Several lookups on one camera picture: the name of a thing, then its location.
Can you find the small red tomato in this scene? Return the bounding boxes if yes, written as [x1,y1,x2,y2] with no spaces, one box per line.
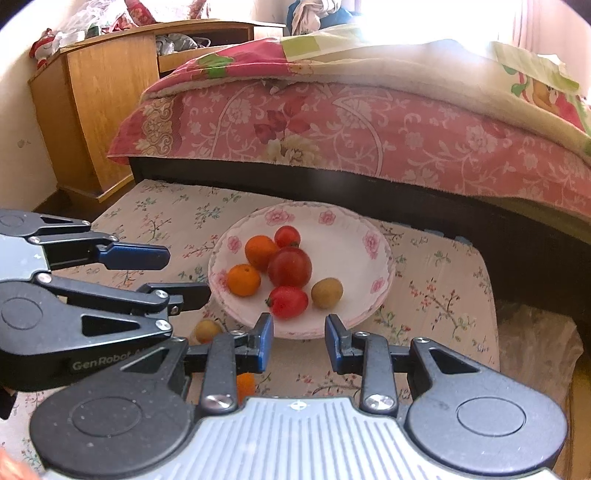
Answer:
[274,225,302,249]
[265,285,309,320]

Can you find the red white plush toy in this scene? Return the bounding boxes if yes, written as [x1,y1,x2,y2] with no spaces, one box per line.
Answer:
[28,28,63,70]

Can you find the pink floral bedspread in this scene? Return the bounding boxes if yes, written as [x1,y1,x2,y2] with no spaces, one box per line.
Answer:
[107,39,591,217]

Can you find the pink curtain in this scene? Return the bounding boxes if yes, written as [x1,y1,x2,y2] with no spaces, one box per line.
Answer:
[508,0,591,61]

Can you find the grey cloth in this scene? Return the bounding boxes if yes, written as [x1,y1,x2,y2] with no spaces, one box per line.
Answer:
[154,33,211,54]

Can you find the beige floral tablecloth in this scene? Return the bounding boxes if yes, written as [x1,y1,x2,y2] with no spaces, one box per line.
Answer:
[0,179,502,480]

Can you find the white pink-flowered plate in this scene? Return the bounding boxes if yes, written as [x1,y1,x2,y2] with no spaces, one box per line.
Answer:
[208,202,395,341]

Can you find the blue and white clothes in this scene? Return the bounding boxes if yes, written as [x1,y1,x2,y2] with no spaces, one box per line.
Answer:
[286,0,356,35]

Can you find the brown plastic bag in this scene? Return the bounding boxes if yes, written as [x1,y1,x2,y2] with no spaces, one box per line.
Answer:
[496,302,585,411]

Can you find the red patterned cloth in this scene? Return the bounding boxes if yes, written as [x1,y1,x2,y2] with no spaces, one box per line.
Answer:
[122,0,208,24]

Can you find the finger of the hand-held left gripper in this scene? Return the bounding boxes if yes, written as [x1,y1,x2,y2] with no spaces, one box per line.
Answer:
[34,273,212,354]
[0,209,171,273]

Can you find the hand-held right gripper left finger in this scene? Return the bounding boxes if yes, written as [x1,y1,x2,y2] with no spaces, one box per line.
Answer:
[117,313,275,415]

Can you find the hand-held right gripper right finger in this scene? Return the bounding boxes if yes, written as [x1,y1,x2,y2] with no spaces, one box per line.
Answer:
[324,314,485,415]

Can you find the wooden nightstand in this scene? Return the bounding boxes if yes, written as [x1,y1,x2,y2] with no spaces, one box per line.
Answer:
[28,18,287,204]

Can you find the orange mandarin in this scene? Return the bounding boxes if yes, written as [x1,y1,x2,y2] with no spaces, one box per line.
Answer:
[226,263,262,297]
[236,372,257,404]
[245,235,280,272]

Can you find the small tan kiwi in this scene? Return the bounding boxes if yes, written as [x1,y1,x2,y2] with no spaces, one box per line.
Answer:
[193,319,225,344]
[311,277,344,309]

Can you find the cream yellow-green blanket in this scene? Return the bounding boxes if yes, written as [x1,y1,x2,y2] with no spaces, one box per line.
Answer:
[272,25,591,167]

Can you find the dark bed frame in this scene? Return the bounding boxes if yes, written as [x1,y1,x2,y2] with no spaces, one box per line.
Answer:
[128,157,591,333]

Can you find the large red tomato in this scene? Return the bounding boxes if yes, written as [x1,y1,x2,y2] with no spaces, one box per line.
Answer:
[267,246,313,288]

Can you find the clear plastic bag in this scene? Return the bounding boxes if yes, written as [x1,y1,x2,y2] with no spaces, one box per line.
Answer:
[55,0,125,47]

